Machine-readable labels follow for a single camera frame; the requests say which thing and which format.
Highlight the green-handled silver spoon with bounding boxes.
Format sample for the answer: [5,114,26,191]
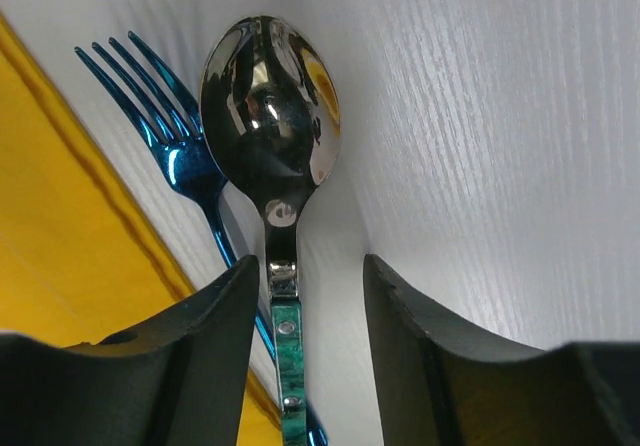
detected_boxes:
[199,15,341,445]

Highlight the yellow Pikachu placemat cloth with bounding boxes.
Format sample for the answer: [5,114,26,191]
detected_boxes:
[1,23,281,445]

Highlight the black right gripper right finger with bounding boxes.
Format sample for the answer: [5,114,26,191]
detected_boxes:
[363,254,639,445]

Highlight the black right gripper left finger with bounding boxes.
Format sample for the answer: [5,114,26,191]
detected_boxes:
[1,255,260,445]

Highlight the blue metallic fork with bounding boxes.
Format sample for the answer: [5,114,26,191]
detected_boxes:
[74,30,330,446]

